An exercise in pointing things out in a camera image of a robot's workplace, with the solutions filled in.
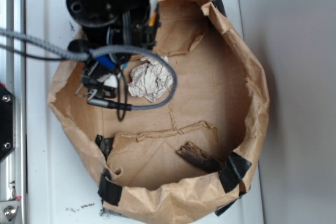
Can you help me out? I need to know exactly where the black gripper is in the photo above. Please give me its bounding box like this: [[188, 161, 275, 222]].
[[68, 22, 160, 106]]

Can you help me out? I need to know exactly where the blue foam ball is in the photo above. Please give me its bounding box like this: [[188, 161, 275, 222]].
[[95, 55, 128, 70]]

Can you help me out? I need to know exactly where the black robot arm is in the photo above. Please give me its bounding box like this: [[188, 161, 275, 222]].
[[1, 0, 160, 111]]

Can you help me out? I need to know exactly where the crumpled white paper wad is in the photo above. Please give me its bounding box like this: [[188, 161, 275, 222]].
[[128, 57, 173, 103]]

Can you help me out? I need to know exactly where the dark wood bark piece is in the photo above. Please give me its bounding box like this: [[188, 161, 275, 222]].
[[176, 141, 226, 173]]

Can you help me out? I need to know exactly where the brown paper bag tray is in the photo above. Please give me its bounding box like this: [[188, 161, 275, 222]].
[[48, 0, 269, 223]]

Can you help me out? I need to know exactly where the white plastic tray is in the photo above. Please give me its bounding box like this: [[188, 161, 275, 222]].
[[26, 0, 264, 223]]

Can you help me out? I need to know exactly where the grey braided cable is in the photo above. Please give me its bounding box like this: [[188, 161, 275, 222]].
[[0, 27, 178, 111]]

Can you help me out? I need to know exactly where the aluminium frame rail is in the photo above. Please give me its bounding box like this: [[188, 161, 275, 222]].
[[1, 0, 28, 223]]

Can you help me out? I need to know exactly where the thin black cable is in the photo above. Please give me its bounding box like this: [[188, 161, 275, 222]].
[[0, 11, 132, 122]]

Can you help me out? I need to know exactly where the black metal bracket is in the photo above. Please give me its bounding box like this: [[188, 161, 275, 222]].
[[0, 82, 16, 163]]

